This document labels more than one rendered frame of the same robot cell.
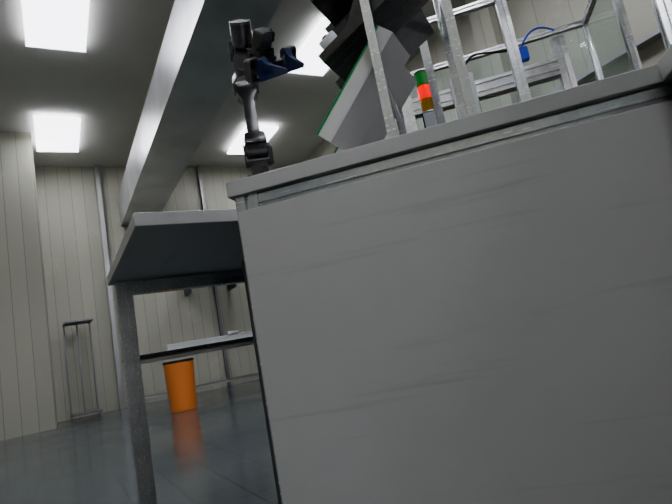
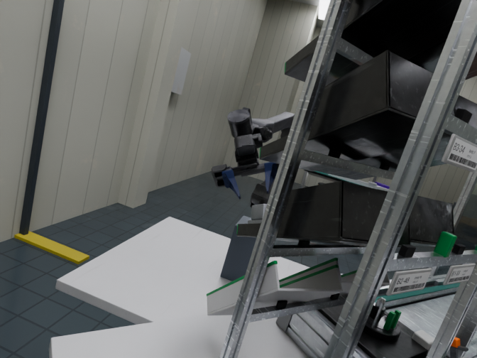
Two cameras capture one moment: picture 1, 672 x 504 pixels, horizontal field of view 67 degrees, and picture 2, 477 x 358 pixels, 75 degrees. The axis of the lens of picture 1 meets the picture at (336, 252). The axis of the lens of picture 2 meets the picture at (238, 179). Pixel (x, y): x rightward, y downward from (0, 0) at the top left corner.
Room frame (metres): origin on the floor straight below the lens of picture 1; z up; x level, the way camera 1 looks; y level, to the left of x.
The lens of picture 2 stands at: (0.67, -0.41, 1.41)
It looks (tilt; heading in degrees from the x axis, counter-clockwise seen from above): 11 degrees down; 40
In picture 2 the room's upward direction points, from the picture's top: 16 degrees clockwise
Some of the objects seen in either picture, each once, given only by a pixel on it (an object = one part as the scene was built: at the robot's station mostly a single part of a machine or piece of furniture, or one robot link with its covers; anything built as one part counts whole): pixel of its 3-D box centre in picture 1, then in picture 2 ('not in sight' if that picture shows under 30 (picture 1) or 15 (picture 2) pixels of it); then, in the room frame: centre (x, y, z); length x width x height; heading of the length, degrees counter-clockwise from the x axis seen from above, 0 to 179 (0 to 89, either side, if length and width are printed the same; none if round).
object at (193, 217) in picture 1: (278, 244); (238, 285); (1.51, 0.17, 0.84); 0.90 x 0.70 x 0.03; 120
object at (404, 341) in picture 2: not in sight; (370, 326); (1.57, -0.26, 0.96); 0.24 x 0.24 x 0.02; 76
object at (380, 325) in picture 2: not in sight; (373, 319); (1.57, -0.26, 0.98); 0.14 x 0.14 x 0.02
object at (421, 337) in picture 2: not in sight; (423, 342); (1.65, -0.38, 0.97); 0.05 x 0.05 x 0.04; 76
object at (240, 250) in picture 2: not in sight; (250, 251); (1.55, 0.19, 0.96); 0.14 x 0.14 x 0.20; 30
